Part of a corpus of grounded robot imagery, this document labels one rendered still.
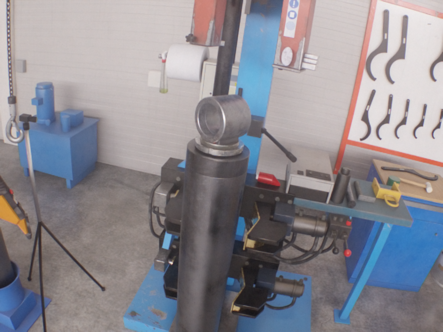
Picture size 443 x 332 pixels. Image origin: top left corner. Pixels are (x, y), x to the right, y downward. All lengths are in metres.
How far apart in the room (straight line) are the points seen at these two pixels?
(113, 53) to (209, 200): 2.98
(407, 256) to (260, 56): 2.02
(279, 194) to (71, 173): 2.48
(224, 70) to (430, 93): 2.46
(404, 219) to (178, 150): 2.67
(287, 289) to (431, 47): 2.68
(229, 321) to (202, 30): 1.72
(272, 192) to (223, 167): 0.74
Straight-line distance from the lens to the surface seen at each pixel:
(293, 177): 1.75
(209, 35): 1.44
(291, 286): 2.06
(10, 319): 2.42
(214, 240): 1.24
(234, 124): 1.08
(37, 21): 4.57
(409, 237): 2.88
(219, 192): 1.13
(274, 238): 1.58
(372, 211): 1.91
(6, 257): 2.24
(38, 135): 3.84
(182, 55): 2.33
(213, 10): 1.44
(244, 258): 2.06
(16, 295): 2.38
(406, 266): 3.07
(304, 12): 1.31
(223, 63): 1.77
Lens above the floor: 1.92
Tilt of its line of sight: 26 degrees down
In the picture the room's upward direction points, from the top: 8 degrees clockwise
